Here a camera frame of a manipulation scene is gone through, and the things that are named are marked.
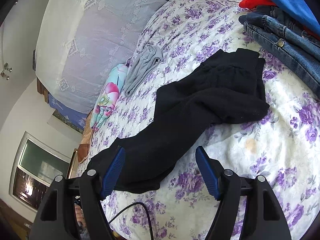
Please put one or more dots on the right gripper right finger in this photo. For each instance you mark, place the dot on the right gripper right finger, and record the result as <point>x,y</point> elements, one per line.
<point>263,219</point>

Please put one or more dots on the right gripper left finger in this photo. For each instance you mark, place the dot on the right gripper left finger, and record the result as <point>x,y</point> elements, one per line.
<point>56,219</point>

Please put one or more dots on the black pants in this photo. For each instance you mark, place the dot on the black pants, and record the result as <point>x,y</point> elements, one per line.
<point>226,88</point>

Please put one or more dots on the brown pillow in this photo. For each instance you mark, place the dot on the brown pillow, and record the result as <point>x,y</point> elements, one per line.
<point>85,143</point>

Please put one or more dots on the purple floral bedspread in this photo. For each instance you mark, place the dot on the purple floral bedspread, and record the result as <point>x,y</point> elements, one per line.
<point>283,146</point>

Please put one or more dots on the blue patterned bedding bundle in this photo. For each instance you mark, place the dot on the blue patterned bedding bundle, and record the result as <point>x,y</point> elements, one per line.
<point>76,118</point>

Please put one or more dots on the turquoise floral folded quilt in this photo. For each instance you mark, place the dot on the turquoise floral folded quilt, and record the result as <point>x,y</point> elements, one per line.
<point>108,96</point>

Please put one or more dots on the blue denim jeans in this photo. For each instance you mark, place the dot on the blue denim jeans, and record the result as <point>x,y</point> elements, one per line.
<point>284,38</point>

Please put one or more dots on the grey folded garment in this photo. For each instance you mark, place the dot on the grey folded garment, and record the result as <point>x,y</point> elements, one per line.
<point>142,66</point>

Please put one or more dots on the lavender lace-covered headboard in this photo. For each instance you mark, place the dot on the lavender lace-covered headboard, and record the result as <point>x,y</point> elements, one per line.
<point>80,41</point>

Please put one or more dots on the red garment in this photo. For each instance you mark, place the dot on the red garment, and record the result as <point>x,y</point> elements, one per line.
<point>257,2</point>

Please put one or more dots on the blue garment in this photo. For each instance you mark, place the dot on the blue garment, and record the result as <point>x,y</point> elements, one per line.
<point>300,11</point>

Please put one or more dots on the window with white frame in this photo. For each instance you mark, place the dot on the window with white frame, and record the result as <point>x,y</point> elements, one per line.
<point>35,167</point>

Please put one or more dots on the wall coat hooks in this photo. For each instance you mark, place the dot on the wall coat hooks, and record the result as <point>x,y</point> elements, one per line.
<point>5,72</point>

